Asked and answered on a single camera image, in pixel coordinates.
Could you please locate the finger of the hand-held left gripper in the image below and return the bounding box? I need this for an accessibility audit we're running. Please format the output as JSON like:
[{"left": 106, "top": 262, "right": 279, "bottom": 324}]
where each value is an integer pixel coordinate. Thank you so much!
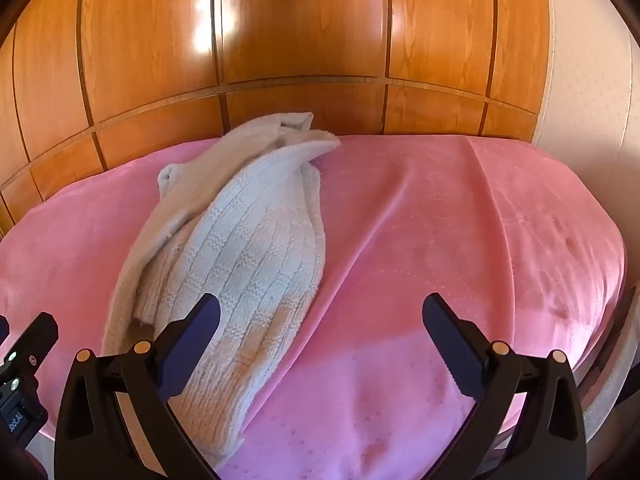
[{"left": 0, "top": 311, "right": 60, "bottom": 397}]

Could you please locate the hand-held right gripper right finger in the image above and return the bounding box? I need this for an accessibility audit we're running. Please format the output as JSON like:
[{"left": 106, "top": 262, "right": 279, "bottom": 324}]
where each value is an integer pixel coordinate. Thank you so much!
[{"left": 421, "top": 292, "right": 588, "bottom": 480}]

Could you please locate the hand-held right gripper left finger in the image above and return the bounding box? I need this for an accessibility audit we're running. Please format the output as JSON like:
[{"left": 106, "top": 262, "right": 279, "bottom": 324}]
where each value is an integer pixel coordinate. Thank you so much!
[{"left": 54, "top": 292, "right": 223, "bottom": 480}]

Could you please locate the white knit sweater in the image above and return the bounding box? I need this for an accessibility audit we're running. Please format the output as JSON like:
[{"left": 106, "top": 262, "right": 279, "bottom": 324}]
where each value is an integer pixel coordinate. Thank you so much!
[{"left": 101, "top": 112, "right": 342, "bottom": 466}]

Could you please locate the pink blanket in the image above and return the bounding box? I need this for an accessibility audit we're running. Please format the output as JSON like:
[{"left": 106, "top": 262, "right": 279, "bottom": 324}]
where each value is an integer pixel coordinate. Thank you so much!
[{"left": 0, "top": 134, "right": 630, "bottom": 480}]

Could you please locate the beige mattress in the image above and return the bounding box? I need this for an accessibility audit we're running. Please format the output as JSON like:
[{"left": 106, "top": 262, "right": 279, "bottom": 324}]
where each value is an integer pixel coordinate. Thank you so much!
[{"left": 580, "top": 355, "right": 637, "bottom": 443}]

